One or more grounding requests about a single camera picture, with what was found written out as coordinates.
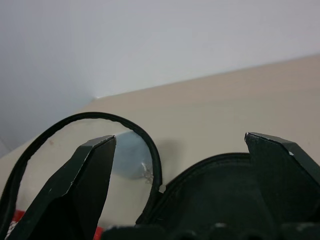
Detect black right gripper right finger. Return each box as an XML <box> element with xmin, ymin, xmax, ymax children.
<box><xmin>244</xmin><ymin>132</ymin><xmax>320</xmax><ymax>223</ymax></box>

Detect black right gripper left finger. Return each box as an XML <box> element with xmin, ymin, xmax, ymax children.
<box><xmin>6</xmin><ymin>134</ymin><xmax>118</xmax><ymax>240</ymax></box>

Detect black zippered pouch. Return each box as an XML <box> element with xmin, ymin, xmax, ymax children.
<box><xmin>0</xmin><ymin>111</ymin><xmax>255</xmax><ymax>240</ymax></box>

